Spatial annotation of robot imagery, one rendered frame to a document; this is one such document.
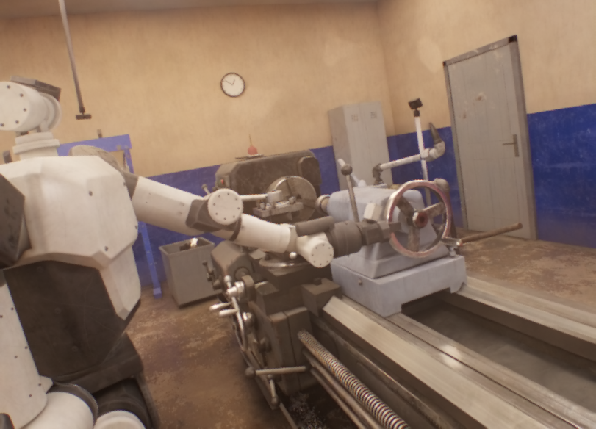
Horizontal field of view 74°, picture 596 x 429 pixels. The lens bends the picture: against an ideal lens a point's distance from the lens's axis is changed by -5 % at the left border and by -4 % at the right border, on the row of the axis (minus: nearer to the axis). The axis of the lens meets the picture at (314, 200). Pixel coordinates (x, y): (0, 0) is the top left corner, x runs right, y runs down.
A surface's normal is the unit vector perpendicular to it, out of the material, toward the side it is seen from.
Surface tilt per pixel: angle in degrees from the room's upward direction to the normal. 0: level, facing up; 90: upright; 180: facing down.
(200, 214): 83
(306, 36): 90
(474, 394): 36
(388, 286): 90
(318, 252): 99
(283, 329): 90
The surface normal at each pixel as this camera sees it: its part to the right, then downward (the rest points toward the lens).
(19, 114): 0.17, 0.11
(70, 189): 0.78, -0.16
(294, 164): 0.38, 0.05
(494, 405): -0.66, -0.68
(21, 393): 0.94, -0.15
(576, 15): -0.91, 0.20
